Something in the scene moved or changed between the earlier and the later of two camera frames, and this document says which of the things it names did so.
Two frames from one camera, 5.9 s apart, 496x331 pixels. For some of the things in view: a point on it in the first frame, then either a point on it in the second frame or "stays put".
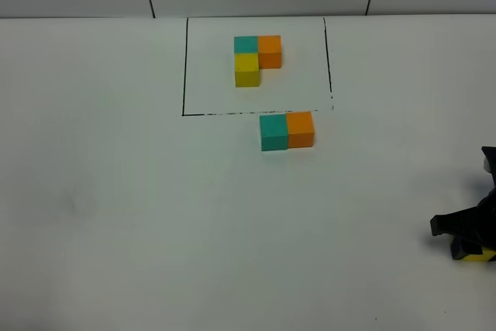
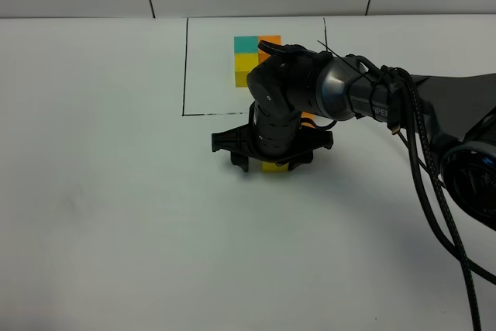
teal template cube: (246, 44) stays put
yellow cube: (487, 256) -> (270, 167)
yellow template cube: (246, 69) stays put
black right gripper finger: (461, 248) -> (301, 160)
